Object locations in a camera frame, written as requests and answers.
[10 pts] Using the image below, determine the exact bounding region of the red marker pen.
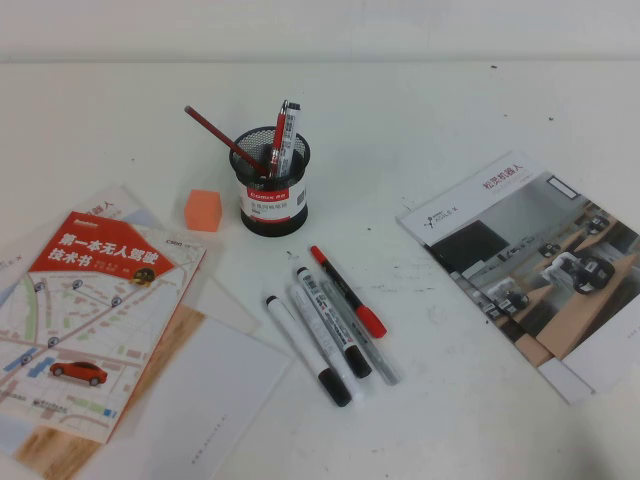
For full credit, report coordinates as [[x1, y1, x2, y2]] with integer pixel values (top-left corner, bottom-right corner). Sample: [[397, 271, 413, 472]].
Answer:
[[309, 244, 389, 340]]

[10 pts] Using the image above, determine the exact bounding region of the black mesh pen holder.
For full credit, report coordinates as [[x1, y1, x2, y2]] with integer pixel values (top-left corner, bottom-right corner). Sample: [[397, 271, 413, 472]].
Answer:
[[228, 125, 312, 235]]

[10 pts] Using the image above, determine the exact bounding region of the red ballpoint pen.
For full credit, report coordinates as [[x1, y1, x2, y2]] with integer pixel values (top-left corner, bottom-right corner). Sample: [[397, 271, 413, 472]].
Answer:
[[269, 99, 291, 179]]

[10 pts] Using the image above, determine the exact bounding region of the silver grey pen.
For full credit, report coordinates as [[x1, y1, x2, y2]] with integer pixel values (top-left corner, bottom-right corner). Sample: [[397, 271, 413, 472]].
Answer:
[[318, 278, 401, 387]]

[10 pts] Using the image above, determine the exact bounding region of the white plastic pen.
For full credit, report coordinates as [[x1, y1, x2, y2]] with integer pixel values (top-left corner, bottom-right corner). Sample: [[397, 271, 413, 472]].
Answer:
[[286, 283, 366, 402]]

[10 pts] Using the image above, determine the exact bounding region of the white labelled marker, black cap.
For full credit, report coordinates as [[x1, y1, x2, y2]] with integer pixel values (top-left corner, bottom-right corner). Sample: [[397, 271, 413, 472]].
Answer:
[[295, 265, 374, 380]]

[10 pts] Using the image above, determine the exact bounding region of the plain white marker, black cap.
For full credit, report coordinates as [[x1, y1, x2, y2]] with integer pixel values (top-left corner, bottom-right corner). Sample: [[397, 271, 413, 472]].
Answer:
[[264, 294, 354, 408]]

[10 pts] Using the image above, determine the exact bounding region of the white labelled marker, grey cap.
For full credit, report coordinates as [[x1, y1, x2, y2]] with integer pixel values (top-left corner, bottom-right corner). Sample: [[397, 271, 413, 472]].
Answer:
[[277, 101, 302, 179]]

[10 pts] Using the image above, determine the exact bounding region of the brochure with wood picture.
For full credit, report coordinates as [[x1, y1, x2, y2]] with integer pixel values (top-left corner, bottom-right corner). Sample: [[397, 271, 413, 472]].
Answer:
[[0, 273, 263, 480]]

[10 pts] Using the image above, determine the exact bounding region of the orange foam cube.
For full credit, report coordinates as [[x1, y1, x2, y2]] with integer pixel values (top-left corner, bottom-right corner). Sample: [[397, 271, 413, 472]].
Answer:
[[183, 188, 223, 234]]

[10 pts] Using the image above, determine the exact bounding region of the red pencil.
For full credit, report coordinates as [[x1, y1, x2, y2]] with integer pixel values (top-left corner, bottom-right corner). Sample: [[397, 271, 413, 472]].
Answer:
[[183, 105, 270, 178]]

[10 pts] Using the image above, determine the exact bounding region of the white paper sheet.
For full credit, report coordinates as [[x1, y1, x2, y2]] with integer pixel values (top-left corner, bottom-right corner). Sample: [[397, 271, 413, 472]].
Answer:
[[88, 317, 295, 480]]

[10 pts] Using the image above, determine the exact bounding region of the AgileX brochure with lab photo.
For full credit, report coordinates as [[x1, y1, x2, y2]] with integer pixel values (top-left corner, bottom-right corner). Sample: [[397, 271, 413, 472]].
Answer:
[[395, 151, 640, 362], [492, 299, 640, 406]]

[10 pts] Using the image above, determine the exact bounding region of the red white map cover book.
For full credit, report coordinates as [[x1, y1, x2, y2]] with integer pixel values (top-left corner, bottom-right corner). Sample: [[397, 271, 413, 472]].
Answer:
[[0, 209, 208, 445]]

